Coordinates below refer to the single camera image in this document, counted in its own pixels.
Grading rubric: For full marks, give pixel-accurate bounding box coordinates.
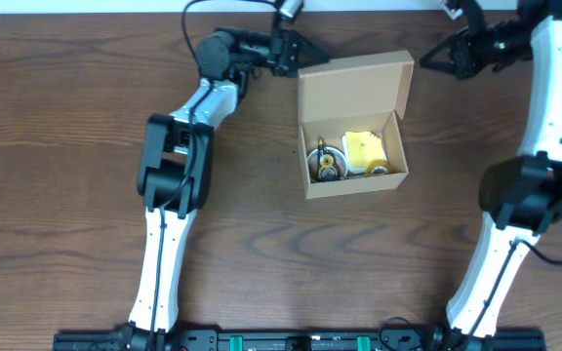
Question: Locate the cardboard box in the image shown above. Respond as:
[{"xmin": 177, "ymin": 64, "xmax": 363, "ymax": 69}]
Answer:
[{"xmin": 298, "ymin": 50, "xmax": 414, "ymax": 199}]

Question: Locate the yellow sticky note pad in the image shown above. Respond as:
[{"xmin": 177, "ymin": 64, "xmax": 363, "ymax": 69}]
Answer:
[{"xmin": 342, "ymin": 132, "xmax": 387, "ymax": 174}]

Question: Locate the white masking tape roll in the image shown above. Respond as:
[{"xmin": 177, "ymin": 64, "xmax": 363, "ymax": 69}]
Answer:
[{"xmin": 307, "ymin": 146, "xmax": 348, "ymax": 182}]

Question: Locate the yellow black correction tape dispenser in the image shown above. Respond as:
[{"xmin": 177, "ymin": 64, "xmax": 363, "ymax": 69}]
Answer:
[{"xmin": 317, "ymin": 138, "xmax": 339, "ymax": 182}]

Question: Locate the yellow clear tape roll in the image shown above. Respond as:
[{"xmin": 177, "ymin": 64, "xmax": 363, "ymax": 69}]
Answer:
[{"xmin": 366, "ymin": 160, "xmax": 393, "ymax": 175}]

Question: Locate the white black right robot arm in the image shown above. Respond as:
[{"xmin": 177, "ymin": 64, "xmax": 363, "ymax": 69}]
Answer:
[{"xmin": 420, "ymin": 0, "xmax": 562, "ymax": 349}]

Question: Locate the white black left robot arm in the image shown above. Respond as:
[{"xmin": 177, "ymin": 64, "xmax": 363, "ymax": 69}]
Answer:
[{"xmin": 129, "ymin": 27, "xmax": 330, "ymax": 350}]

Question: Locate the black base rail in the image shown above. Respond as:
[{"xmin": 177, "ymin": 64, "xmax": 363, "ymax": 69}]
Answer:
[{"xmin": 52, "ymin": 319, "xmax": 547, "ymax": 351}]

